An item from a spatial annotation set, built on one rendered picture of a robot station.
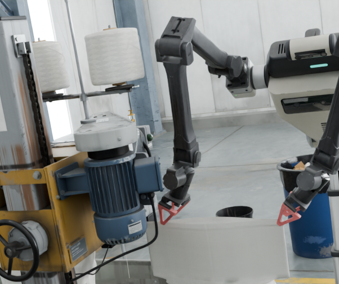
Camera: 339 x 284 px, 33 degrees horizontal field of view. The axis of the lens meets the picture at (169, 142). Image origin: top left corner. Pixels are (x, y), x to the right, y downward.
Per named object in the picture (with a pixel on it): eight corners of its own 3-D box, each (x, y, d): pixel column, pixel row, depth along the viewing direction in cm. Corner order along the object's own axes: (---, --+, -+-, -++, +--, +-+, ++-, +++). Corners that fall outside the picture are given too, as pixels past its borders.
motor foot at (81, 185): (107, 187, 172) (102, 159, 171) (87, 199, 162) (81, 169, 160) (81, 189, 176) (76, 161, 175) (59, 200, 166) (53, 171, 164)
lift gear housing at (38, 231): (51, 254, 167) (44, 218, 165) (40, 262, 162) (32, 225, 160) (22, 254, 171) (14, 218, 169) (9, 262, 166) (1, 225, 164)
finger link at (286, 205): (267, 220, 179) (286, 198, 176) (272, 212, 186) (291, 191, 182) (285, 234, 178) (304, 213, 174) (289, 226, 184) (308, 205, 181)
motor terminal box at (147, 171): (165, 191, 175) (159, 153, 173) (166, 200, 165) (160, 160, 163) (137, 195, 175) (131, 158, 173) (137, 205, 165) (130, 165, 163)
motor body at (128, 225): (157, 228, 175) (144, 148, 171) (134, 247, 161) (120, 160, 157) (113, 229, 181) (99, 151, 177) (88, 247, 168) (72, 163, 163)
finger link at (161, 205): (151, 222, 196) (159, 198, 193) (159, 214, 203) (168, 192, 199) (168, 231, 194) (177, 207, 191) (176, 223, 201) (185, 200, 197)
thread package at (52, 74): (80, 87, 192) (70, 35, 189) (55, 93, 179) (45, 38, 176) (43, 91, 198) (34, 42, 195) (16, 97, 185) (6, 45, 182)
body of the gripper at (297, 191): (285, 199, 178) (300, 182, 175) (291, 190, 187) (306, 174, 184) (302, 213, 177) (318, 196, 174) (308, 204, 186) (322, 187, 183)
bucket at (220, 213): (261, 236, 465) (257, 205, 460) (251, 250, 438) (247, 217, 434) (226, 236, 477) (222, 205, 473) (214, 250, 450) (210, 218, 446)
